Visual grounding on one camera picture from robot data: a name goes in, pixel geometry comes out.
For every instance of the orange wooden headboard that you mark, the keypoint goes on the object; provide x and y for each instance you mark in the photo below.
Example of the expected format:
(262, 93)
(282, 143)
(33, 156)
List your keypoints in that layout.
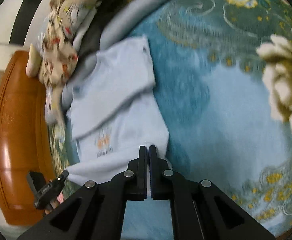
(24, 141)

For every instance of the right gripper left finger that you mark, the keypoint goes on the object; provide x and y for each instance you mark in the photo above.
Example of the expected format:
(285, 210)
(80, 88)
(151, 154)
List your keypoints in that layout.
(95, 211)

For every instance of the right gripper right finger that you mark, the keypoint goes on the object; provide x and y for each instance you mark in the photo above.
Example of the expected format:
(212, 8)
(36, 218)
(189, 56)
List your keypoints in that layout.
(200, 210)

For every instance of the teal floral bed blanket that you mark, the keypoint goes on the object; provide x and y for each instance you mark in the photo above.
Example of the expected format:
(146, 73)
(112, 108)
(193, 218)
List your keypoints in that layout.
(223, 74)

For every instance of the light blue shirt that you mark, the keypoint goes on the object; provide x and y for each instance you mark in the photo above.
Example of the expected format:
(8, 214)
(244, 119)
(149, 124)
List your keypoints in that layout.
(114, 112)

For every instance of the car print beige garment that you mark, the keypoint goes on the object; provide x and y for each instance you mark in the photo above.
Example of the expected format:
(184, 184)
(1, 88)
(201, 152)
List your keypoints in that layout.
(68, 22)

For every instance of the beige fuzzy sweater yellow letters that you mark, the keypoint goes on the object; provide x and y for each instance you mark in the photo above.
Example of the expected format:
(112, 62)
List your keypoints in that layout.
(53, 108)

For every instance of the dark grey garment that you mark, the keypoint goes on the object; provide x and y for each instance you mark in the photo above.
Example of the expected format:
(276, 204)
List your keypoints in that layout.
(105, 12)

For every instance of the white black wardrobe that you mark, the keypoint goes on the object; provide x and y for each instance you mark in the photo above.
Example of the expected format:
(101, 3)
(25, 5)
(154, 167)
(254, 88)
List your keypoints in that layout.
(20, 23)

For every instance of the blue floral duvet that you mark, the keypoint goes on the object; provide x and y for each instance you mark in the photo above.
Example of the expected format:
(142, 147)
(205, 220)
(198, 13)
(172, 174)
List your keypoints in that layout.
(115, 30)

